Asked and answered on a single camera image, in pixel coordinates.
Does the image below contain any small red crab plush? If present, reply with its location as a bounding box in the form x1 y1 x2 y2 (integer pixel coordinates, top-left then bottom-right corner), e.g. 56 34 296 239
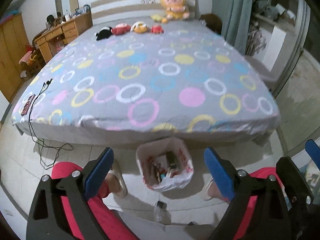
150 24 164 34

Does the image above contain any clear plastic bottle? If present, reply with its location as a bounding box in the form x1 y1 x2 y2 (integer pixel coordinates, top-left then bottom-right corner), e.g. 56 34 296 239
153 200 167 223

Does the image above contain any cream slipper right foot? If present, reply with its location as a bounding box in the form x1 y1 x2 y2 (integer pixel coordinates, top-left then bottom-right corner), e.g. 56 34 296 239
201 178 219 201

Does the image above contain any red round plush toy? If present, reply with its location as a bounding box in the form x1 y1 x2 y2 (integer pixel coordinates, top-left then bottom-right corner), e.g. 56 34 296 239
111 23 131 35

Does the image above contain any wall mirror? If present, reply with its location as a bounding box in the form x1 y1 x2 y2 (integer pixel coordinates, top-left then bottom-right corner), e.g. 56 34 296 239
54 0 79 21

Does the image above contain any bed with circle-pattern sheet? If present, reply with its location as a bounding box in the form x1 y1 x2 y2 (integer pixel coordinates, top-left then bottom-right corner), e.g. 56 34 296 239
11 21 280 144

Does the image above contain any wooden desk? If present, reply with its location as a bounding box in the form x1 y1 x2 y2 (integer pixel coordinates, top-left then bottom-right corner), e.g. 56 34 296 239
35 12 93 63

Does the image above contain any yellow wooden wardrobe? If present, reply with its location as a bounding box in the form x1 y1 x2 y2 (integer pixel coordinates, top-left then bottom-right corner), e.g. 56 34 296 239
0 13 29 102

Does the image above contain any black white plush toy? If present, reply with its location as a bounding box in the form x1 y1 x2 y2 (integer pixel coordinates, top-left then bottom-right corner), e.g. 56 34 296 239
95 27 113 41

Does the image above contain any cream slipper foot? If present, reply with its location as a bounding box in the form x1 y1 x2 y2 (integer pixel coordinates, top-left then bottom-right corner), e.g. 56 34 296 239
106 160 127 199
201 178 219 201

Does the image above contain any yellow white plush toy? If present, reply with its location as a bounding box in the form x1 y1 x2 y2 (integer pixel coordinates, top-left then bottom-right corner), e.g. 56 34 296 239
130 21 149 34

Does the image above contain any teal curtain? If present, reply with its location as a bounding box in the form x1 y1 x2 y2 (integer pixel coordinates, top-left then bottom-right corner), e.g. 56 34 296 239
212 0 253 55

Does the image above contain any dark green box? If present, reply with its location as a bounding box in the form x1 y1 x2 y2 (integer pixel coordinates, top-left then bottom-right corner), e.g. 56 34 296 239
166 151 178 170

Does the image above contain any cream slipper left foot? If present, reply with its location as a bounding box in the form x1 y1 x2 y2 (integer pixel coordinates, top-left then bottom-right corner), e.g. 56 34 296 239
106 160 127 199

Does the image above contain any large yellow pig plush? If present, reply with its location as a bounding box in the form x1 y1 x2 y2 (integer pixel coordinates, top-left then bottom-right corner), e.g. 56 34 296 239
160 0 190 21

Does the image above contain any brown plush chair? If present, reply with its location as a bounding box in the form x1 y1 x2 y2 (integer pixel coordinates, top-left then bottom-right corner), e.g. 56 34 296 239
199 14 222 35

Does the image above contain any wooden striped headboard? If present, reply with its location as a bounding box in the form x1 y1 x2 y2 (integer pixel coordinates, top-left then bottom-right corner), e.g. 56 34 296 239
91 0 197 25

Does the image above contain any phone with pink case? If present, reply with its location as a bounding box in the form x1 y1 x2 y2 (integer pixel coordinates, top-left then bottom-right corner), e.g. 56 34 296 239
21 94 35 116

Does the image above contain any small yellow duck plush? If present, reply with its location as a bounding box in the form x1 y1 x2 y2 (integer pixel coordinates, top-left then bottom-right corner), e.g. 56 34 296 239
151 14 168 23

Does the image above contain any black charging cable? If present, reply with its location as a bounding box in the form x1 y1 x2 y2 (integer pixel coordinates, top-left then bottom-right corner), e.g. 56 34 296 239
28 77 74 170

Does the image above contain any trash bin with printed bag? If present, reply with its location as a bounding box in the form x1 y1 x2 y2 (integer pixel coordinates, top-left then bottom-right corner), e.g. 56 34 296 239
136 138 194 192

